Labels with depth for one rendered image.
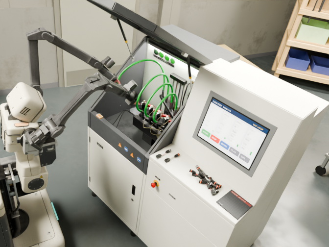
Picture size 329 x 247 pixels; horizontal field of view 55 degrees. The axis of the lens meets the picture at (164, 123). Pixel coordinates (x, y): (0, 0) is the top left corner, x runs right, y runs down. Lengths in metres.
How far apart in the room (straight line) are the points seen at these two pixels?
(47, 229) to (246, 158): 1.54
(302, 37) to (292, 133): 3.94
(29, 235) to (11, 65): 2.44
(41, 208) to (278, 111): 1.91
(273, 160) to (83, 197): 1.88
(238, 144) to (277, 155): 0.24
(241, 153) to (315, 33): 3.94
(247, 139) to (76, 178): 1.93
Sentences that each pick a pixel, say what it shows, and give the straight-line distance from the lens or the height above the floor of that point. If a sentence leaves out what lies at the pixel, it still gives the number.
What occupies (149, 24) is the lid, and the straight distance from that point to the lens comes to 1.57.
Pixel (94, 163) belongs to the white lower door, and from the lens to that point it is 2.81.
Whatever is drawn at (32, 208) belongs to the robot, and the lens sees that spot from 2.77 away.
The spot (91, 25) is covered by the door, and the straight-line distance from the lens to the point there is 4.44.
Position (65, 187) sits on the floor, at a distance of 3.24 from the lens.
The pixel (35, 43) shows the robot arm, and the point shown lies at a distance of 2.11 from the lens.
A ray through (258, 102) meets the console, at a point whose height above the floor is 1.52.
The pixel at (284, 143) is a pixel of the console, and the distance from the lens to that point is 1.86.
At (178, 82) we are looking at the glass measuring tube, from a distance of 2.41.
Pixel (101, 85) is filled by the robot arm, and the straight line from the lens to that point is 1.74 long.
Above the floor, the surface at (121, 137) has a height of 0.94.
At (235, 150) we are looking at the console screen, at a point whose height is 1.20.
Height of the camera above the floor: 2.40
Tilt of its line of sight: 36 degrees down
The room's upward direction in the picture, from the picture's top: 10 degrees clockwise
